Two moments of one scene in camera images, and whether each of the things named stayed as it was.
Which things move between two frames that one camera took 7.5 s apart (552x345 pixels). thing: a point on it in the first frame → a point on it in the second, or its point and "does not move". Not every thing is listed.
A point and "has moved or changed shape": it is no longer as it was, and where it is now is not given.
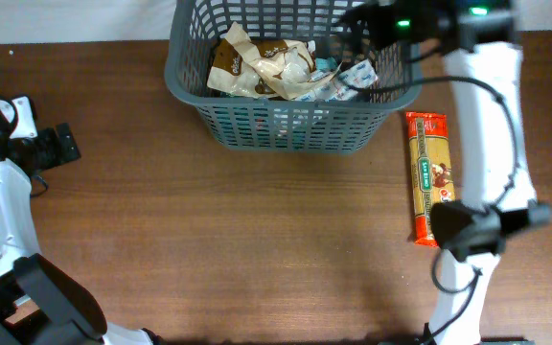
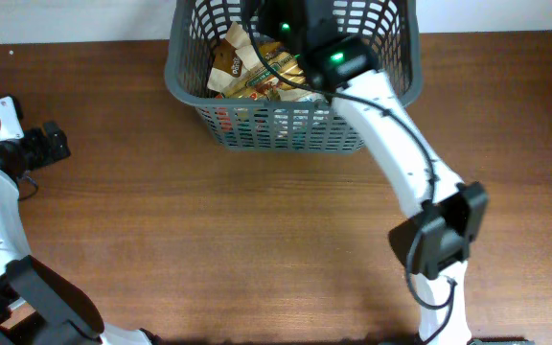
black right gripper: (353, 20) → (271, 12)
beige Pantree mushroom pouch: (238, 68) does not move
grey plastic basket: (283, 76) does not move
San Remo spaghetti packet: (431, 177) has moved or changed shape
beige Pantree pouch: (286, 67) → (286, 94)
